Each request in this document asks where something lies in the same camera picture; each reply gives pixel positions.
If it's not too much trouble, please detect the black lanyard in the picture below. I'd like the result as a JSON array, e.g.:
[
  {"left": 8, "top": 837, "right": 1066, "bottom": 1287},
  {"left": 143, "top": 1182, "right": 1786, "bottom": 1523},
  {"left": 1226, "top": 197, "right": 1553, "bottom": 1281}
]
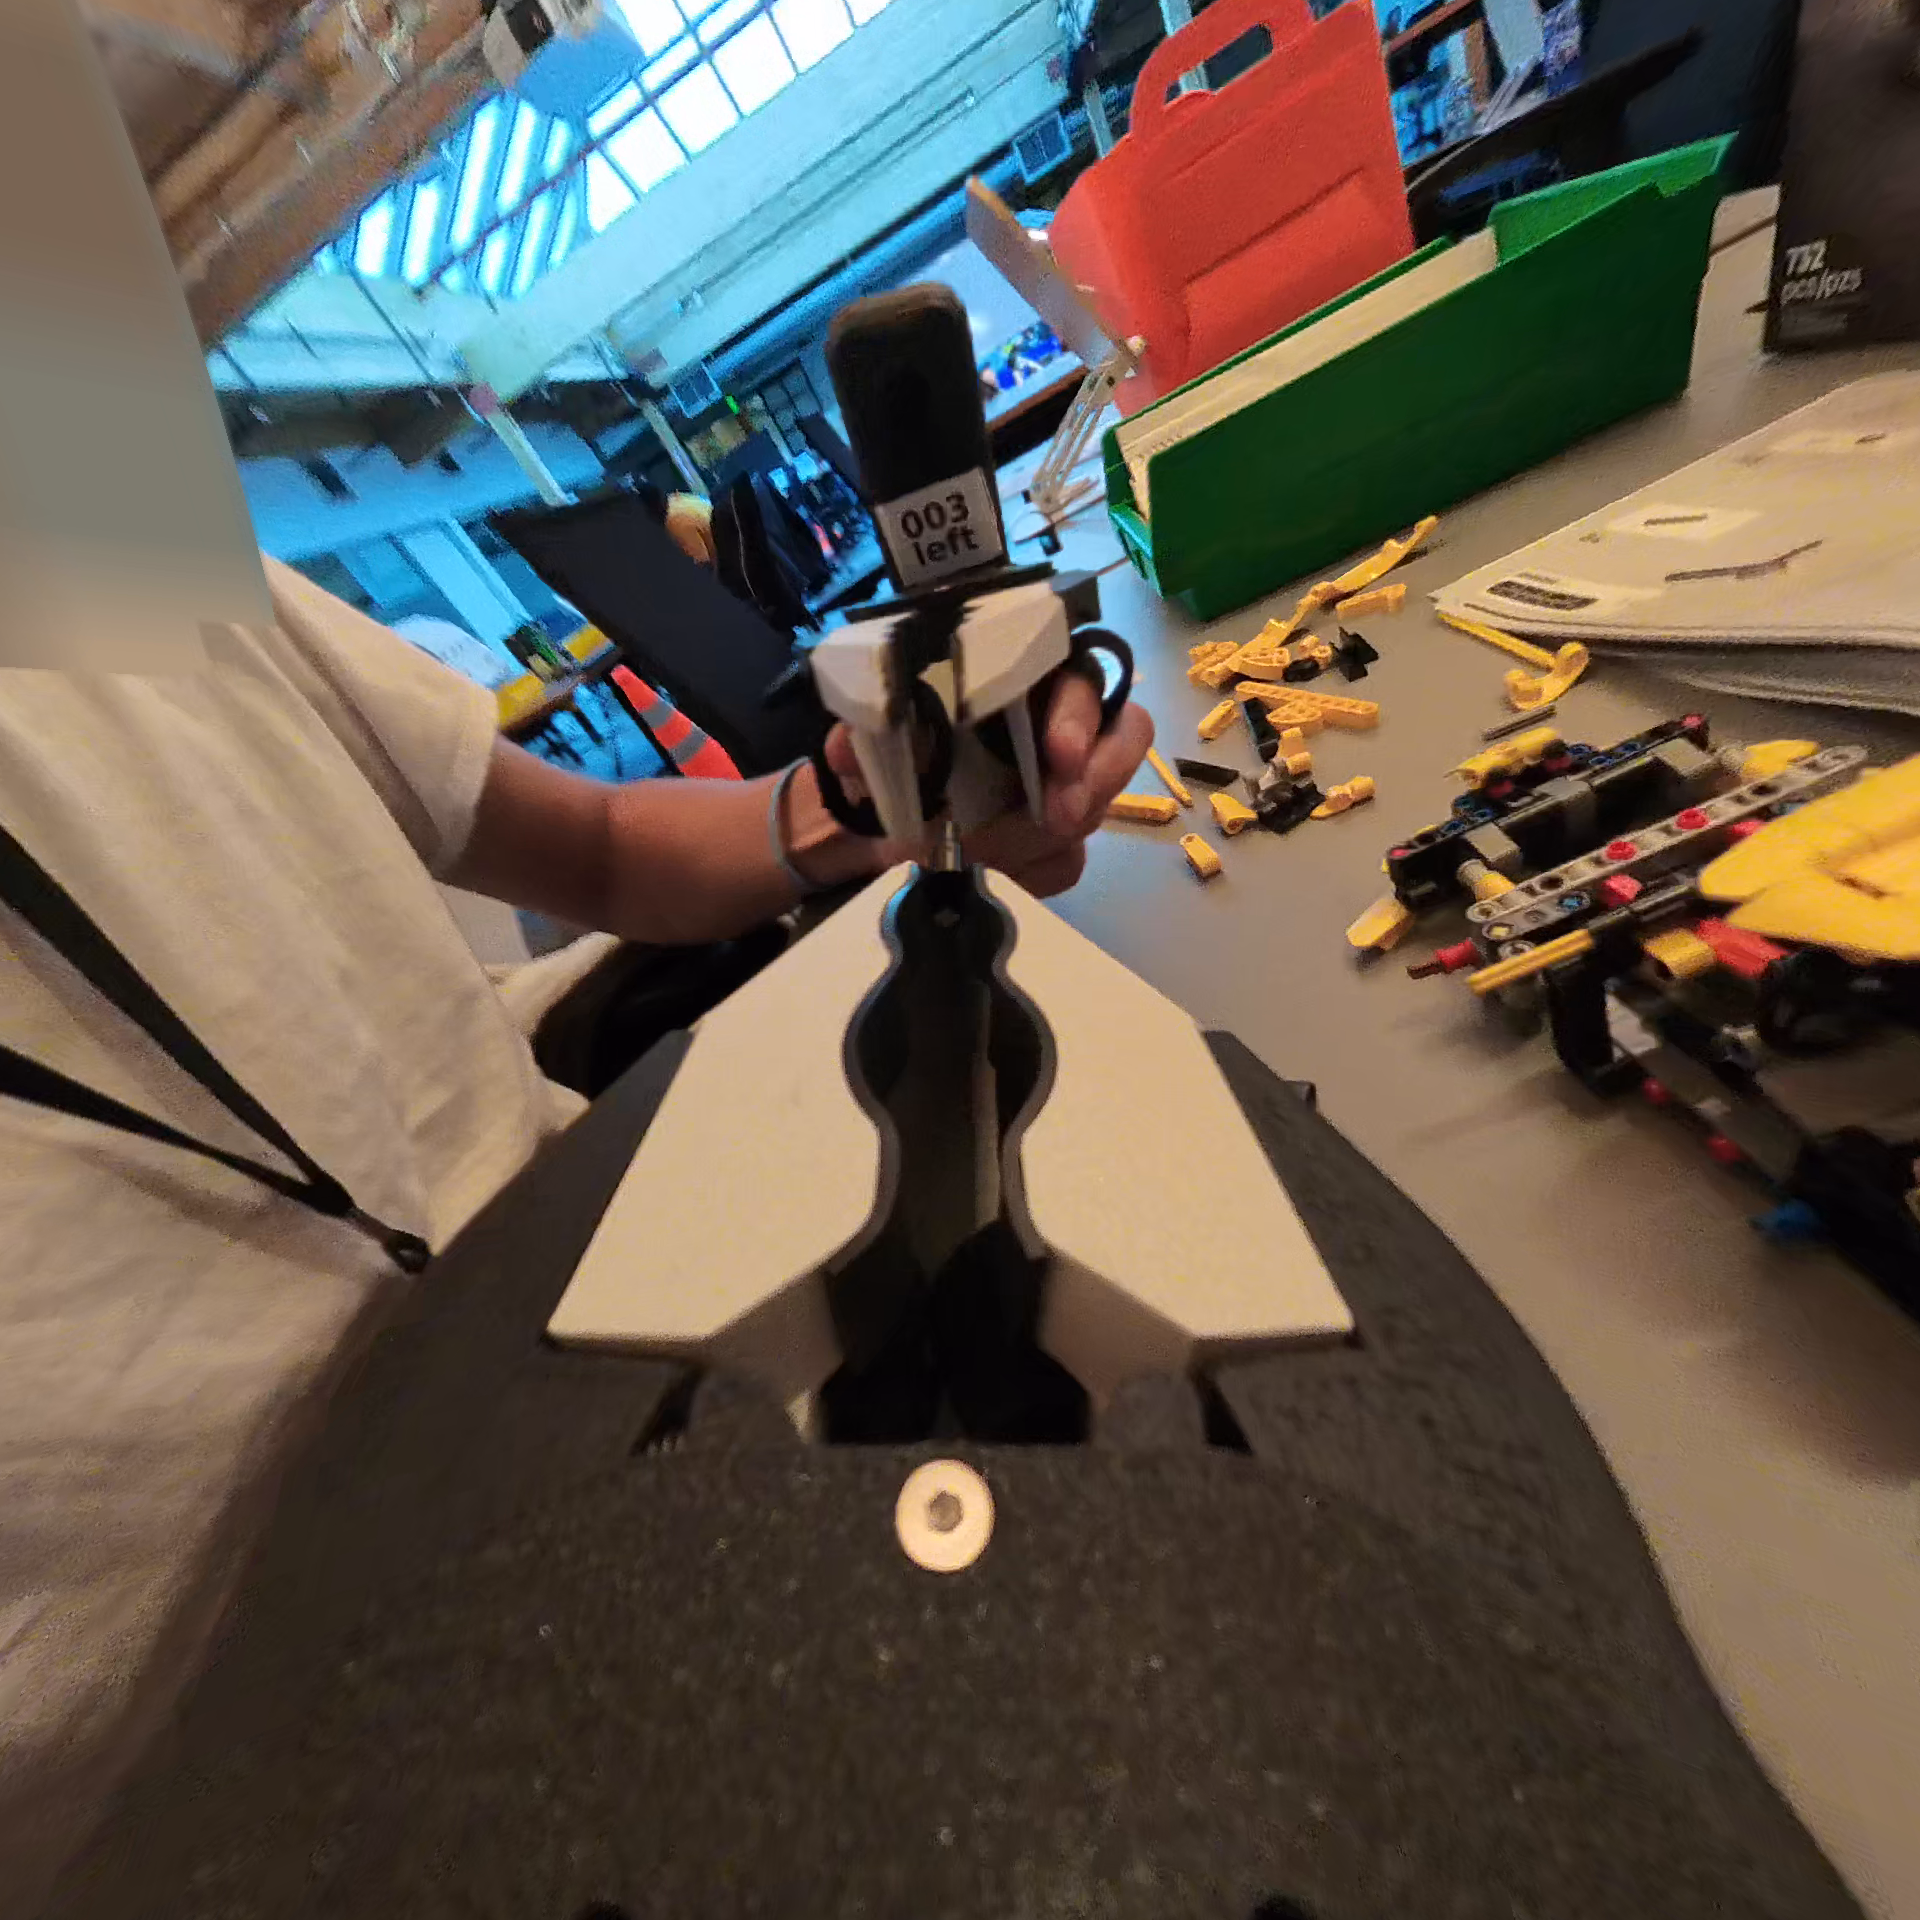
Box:
[{"left": 0, "top": 832, "right": 434, "bottom": 1276}]

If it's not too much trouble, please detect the partly built yellow toy car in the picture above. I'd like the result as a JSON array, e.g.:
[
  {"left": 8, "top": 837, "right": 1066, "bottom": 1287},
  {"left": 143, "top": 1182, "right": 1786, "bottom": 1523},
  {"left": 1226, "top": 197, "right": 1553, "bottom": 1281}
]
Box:
[{"left": 1344, "top": 719, "right": 1920, "bottom": 1326}]

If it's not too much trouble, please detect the document holder stand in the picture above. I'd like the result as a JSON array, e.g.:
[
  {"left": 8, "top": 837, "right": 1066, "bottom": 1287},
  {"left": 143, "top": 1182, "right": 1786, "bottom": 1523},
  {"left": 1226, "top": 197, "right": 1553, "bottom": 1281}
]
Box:
[{"left": 963, "top": 177, "right": 1149, "bottom": 530}]

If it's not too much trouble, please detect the toy car box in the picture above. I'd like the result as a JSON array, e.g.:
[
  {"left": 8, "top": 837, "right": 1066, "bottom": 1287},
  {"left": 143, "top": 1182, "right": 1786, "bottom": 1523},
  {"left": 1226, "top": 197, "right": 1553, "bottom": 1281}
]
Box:
[{"left": 1763, "top": 0, "right": 1920, "bottom": 357}]

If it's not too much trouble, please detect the open instruction booklet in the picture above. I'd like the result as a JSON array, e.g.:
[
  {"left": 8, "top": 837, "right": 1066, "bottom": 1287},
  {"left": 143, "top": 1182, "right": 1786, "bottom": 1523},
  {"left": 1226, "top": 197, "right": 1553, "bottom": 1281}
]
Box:
[{"left": 1432, "top": 371, "right": 1920, "bottom": 714}]

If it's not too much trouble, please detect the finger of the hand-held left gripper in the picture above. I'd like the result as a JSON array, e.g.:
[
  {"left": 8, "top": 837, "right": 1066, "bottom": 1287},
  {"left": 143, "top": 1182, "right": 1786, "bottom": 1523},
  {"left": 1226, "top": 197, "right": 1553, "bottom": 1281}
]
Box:
[
  {"left": 952, "top": 590, "right": 1078, "bottom": 820},
  {"left": 810, "top": 614, "right": 930, "bottom": 849}
]

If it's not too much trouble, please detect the red storage bin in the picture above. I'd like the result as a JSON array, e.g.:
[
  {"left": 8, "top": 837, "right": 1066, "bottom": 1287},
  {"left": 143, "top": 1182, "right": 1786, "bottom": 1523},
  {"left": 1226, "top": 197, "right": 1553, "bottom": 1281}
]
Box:
[{"left": 1048, "top": 0, "right": 1421, "bottom": 418}]

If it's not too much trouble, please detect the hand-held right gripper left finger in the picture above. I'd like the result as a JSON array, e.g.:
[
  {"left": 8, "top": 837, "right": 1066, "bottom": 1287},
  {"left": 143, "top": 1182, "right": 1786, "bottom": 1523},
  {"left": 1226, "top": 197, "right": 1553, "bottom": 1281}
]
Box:
[{"left": 547, "top": 868, "right": 918, "bottom": 1428}]

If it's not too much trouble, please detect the white t-shirt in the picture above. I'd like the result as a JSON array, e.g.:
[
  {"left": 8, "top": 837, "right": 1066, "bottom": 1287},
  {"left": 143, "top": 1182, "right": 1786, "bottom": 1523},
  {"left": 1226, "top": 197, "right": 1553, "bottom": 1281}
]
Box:
[{"left": 0, "top": 554, "right": 619, "bottom": 1810}]

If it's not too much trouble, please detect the orange traffic cone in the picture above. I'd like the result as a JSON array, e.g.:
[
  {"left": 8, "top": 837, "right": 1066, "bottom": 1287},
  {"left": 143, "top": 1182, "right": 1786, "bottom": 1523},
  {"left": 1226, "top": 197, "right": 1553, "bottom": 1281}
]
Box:
[{"left": 606, "top": 663, "right": 743, "bottom": 783}]

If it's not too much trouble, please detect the grey desk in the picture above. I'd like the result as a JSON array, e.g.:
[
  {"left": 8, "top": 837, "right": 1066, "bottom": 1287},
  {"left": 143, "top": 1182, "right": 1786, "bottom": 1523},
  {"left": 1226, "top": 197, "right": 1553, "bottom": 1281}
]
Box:
[{"left": 1036, "top": 186, "right": 1920, "bottom": 1920}]

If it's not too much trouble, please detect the pile of loose building pieces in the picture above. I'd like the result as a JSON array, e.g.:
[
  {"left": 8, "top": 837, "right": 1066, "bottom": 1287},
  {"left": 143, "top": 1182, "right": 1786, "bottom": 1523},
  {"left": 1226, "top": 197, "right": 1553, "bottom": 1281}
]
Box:
[{"left": 1108, "top": 517, "right": 1443, "bottom": 886}]

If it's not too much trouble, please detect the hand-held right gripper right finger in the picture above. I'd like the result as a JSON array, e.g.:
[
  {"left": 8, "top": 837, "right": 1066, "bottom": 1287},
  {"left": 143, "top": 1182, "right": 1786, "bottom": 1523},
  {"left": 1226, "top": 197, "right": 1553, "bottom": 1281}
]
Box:
[{"left": 977, "top": 868, "right": 1354, "bottom": 1389}]

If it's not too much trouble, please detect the yellow piece with long rod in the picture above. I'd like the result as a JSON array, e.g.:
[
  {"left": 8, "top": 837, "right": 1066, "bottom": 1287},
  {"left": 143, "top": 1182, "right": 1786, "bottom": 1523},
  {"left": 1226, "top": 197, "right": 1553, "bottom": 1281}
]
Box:
[{"left": 1437, "top": 612, "right": 1593, "bottom": 714}]

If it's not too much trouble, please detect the yellow storage bin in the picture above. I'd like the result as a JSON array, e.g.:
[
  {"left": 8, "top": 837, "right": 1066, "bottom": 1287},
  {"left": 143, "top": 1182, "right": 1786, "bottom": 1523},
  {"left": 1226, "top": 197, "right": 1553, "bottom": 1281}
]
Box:
[{"left": 499, "top": 645, "right": 614, "bottom": 725}]

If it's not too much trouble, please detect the green storage bin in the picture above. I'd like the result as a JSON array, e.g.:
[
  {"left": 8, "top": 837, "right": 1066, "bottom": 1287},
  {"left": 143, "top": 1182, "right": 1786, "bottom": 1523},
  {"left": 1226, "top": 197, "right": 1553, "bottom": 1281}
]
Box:
[{"left": 1101, "top": 135, "right": 1739, "bottom": 625}]

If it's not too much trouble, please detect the person's left hand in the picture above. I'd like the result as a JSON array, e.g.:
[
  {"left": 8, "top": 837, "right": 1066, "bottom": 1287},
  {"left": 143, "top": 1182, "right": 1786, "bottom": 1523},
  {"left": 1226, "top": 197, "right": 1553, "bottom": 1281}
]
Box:
[{"left": 824, "top": 676, "right": 1158, "bottom": 898}]

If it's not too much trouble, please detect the person's left forearm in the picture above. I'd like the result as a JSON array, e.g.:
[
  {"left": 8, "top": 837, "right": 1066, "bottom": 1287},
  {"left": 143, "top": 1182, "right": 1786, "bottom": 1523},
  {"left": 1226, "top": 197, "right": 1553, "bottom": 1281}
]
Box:
[{"left": 449, "top": 734, "right": 819, "bottom": 948}]

